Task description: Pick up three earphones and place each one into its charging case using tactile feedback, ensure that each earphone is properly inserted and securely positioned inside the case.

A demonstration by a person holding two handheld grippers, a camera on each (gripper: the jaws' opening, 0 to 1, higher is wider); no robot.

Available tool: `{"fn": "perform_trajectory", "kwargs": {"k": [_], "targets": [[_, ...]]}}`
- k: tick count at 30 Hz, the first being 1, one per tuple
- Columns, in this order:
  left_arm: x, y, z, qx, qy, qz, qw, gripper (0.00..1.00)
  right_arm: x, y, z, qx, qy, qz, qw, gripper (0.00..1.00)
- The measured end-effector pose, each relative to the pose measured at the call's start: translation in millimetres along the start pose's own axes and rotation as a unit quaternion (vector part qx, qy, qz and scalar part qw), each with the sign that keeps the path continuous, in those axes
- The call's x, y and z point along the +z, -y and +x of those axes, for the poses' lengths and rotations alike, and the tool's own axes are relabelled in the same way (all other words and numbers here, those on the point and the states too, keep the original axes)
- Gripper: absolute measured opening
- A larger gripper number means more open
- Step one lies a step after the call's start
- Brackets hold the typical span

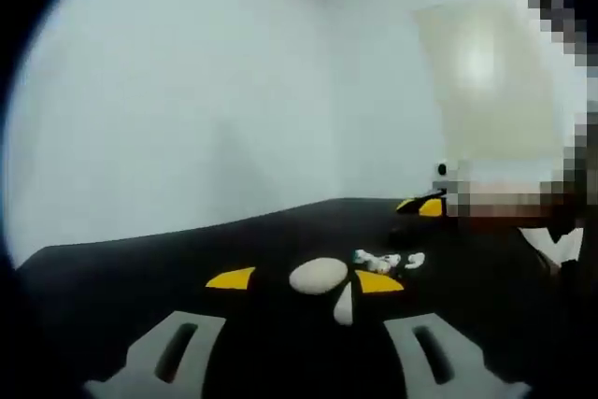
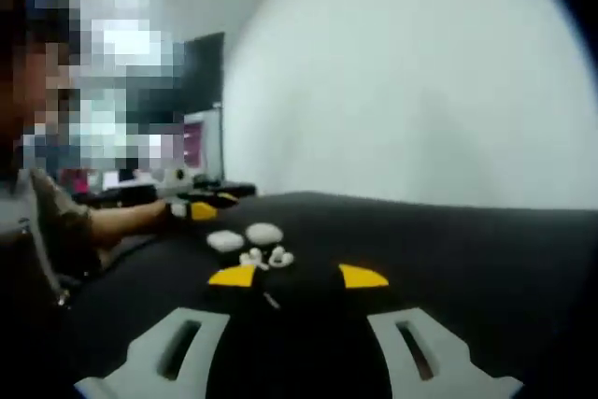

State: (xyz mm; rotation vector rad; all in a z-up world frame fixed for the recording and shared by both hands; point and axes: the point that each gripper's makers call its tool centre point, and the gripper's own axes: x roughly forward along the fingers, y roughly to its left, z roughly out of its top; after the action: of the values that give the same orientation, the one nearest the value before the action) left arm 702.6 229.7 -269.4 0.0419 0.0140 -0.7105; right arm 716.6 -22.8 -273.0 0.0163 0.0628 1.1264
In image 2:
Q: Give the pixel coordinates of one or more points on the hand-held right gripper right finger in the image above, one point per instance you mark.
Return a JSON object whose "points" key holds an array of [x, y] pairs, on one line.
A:
{"points": [[444, 357]]}

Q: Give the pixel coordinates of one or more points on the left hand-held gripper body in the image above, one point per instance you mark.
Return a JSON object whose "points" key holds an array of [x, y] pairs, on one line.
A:
{"points": [[177, 184]]}

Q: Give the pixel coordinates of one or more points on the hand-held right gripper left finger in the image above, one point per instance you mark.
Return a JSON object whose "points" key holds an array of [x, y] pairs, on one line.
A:
{"points": [[154, 357]]}

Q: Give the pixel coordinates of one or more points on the white rectangular earphone charging case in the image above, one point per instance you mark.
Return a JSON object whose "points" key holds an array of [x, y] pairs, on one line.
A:
{"points": [[225, 240]]}

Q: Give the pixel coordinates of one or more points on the white oval earphone charging case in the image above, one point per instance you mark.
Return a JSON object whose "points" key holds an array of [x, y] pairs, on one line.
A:
{"points": [[264, 233]]}

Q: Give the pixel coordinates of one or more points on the white ear clip earphone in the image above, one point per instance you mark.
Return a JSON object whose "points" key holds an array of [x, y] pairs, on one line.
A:
{"points": [[286, 256], [250, 257]]}

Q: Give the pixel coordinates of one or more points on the black monitor stand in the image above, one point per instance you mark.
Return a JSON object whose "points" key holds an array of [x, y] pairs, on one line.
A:
{"points": [[229, 187]]}

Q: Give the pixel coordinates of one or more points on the lit purple monitor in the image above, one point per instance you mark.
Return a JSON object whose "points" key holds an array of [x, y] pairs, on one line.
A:
{"points": [[196, 146]]}

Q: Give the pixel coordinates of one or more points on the person's dark clothing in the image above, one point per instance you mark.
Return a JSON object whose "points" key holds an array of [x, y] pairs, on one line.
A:
{"points": [[70, 217]]}

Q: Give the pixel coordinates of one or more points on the black monitor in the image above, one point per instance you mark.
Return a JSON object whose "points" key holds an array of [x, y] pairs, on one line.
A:
{"points": [[205, 72]]}

